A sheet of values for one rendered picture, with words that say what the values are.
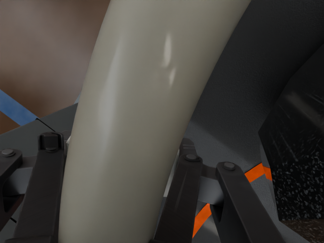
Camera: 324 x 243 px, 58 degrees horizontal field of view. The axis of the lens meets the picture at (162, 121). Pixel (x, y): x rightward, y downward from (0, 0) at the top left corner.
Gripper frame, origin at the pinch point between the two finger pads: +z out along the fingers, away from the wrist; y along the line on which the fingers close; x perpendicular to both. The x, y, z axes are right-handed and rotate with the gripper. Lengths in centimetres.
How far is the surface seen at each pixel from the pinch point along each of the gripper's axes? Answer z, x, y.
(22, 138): 56, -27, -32
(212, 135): 93, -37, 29
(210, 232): 88, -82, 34
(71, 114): 82, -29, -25
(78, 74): 110, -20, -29
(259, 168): 87, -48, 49
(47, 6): 115, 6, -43
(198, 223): 90, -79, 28
